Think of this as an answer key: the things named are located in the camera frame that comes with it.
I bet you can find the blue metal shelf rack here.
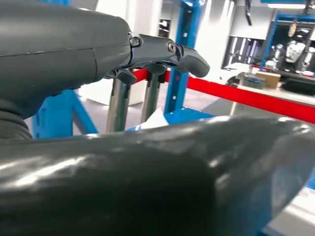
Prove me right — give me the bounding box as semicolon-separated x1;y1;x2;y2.
32;0;315;193

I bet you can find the red barrier belt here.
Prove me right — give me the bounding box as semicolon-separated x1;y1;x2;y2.
133;67;315;125

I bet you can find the white desk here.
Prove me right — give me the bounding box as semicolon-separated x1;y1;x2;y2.
226;63;315;108

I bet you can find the blue framed workstation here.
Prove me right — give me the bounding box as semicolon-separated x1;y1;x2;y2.
260;11;315;71

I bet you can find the cardboard box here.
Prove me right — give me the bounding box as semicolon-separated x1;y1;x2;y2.
255;71;282;89

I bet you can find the black case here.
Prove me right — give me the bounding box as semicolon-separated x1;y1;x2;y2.
283;77;315;97

